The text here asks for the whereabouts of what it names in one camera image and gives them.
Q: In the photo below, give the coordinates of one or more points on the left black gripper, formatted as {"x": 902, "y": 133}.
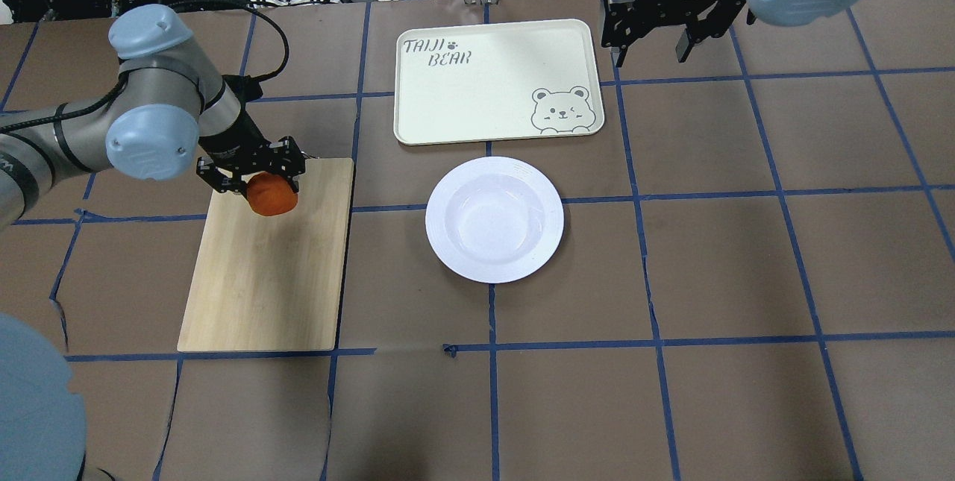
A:
{"x": 237, "y": 141}

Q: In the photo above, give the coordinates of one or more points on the orange fruit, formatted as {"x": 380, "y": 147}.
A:
{"x": 270, "y": 195}

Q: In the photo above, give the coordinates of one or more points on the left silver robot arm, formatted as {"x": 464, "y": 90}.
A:
{"x": 170, "y": 110}

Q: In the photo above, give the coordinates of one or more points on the cream bear tray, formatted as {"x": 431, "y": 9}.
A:
{"x": 510, "y": 81}

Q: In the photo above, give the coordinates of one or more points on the bamboo cutting board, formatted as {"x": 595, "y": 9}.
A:
{"x": 272, "y": 284}

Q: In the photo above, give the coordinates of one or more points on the white round plate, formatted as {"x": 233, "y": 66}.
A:
{"x": 494, "y": 219}

